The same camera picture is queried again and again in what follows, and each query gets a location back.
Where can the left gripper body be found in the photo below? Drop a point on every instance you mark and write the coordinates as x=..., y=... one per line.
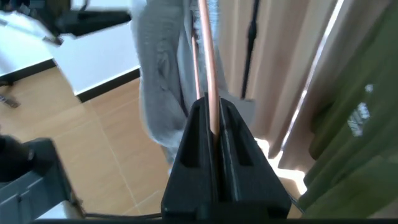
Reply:
x=59, y=18

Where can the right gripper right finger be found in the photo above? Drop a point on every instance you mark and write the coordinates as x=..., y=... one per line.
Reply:
x=255, y=186

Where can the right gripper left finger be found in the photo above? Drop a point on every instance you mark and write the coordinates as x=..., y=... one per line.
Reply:
x=189, y=186

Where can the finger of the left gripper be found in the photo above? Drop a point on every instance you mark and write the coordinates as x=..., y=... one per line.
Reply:
x=93, y=21

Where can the pale grey shorts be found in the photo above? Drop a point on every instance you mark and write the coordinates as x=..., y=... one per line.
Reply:
x=158, y=62

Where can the green printed shirt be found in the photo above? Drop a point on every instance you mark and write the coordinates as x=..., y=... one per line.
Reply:
x=357, y=155

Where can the pink clothes hanger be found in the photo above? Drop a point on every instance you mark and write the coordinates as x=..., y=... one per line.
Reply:
x=210, y=62

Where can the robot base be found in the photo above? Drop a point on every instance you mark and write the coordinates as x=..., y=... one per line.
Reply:
x=37, y=186

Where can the black clothes rack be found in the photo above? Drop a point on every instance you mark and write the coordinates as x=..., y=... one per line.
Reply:
x=252, y=31

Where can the beige curtain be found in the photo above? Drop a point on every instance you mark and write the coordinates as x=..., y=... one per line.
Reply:
x=280, y=62

